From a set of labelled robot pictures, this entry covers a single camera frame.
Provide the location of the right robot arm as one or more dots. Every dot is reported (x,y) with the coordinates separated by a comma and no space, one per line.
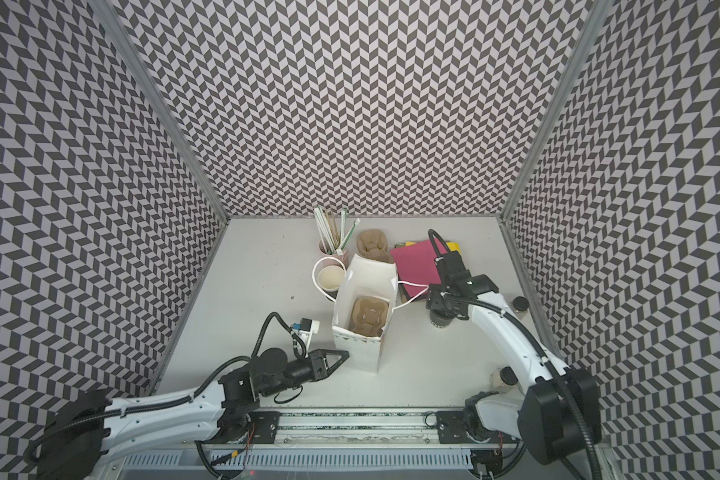
(559,413)

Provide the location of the pulp two cup carrier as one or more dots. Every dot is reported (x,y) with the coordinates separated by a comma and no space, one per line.
(369,316)

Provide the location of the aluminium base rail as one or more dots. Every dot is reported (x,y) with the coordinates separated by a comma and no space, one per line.
(348,426)

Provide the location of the black sleeved paper cup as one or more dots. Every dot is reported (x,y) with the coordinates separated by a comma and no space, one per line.
(330,278)

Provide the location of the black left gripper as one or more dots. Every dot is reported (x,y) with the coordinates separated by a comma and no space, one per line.
(319,363)

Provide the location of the yellow paper napkin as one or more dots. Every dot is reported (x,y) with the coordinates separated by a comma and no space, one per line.
(453,246)

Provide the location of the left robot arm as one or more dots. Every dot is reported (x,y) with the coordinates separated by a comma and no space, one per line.
(224,409)

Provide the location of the magenta paper napkin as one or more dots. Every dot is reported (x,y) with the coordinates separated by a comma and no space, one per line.
(416,267)

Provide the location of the aluminium corner post left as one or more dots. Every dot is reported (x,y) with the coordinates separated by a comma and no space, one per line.
(116,32)

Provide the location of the cartoon animal paper gift bag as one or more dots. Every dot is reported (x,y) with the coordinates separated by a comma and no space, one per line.
(364,295)

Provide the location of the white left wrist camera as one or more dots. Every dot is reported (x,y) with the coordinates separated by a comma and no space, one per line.
(306,329)

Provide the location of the aluminium corner post right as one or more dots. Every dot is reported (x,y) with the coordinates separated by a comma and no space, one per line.
(594,22)

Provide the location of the aluminium corner post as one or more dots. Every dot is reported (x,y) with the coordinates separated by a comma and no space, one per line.
(116,32)
(594,22)

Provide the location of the green straw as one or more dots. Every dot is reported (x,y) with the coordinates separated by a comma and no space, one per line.
(345,239)

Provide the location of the pink metal straw bucket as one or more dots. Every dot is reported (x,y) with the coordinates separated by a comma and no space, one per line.
(342,255)

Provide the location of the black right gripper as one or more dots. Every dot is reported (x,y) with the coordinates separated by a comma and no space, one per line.
(440,305)

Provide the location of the stacked pulp cup carriers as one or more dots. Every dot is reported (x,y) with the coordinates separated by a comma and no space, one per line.
(372,244)

